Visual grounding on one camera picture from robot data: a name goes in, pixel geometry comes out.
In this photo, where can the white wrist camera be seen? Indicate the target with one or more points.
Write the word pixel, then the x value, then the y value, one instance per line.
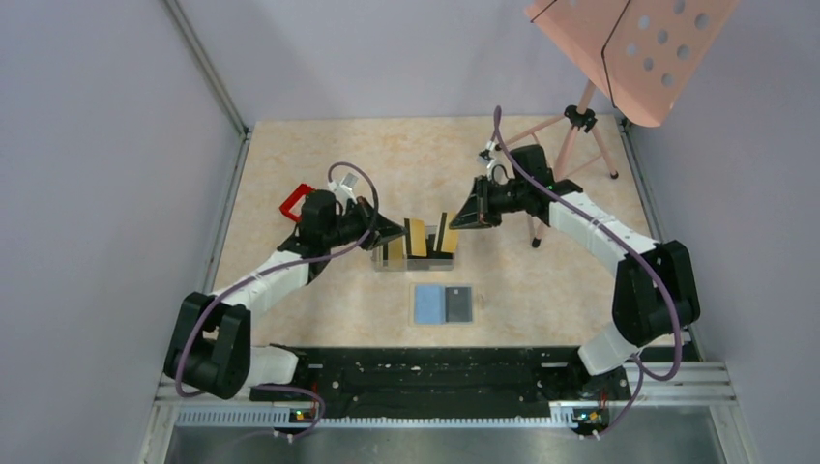
pixel 487 157
pixel 343 189

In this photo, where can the red plastic frame block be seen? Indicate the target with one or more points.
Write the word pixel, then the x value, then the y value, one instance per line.
pixel 291 207

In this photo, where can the clear plastic card box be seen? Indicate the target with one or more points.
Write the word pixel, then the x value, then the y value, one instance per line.
pixel 415 266

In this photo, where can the pink music stand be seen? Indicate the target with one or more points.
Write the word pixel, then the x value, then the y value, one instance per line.
pixel 640 54

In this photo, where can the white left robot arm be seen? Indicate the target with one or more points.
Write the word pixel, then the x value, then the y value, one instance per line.
pixel 210 349

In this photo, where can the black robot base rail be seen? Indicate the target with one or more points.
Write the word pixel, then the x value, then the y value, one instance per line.
pixel 476 383

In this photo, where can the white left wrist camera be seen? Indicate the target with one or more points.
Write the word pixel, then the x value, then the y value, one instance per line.
pixel 343 189

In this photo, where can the beige leather card holder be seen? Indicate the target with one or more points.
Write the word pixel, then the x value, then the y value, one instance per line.
pixel 444 304

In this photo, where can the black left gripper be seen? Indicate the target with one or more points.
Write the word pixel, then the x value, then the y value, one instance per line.
pixel 380 228

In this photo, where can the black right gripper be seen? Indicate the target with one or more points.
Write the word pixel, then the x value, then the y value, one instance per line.
pixel 479 212

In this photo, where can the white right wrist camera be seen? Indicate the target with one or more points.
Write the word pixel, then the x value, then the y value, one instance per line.
pixel 487 157

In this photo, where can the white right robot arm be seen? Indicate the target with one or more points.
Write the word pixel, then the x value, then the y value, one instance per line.
pixel 655 291

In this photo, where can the yellow credit card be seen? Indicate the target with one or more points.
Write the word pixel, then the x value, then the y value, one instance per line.
pixel 446 238
pixel 415 239

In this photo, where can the black card stack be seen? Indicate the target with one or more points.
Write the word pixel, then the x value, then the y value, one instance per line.
pixel 432 255

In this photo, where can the yellow card stack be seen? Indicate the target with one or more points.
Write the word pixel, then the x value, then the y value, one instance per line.
pixel 393 254

